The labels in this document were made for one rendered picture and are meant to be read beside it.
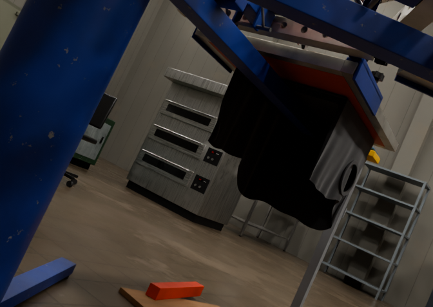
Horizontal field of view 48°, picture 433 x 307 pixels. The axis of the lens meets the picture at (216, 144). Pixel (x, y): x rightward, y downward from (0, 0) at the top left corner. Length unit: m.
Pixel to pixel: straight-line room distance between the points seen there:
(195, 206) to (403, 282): 4.03
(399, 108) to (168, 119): 4.51
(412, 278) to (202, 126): 4.38
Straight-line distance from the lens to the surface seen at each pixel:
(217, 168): 6.15
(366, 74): 1.50
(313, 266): 2.30
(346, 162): 1.87
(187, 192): 6.28
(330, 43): 1.39
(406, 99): 9.50
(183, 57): 12.13
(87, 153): 6.71
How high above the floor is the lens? 0.50
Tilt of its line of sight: 5 degrees up
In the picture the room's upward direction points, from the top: 25 degrees clockwise
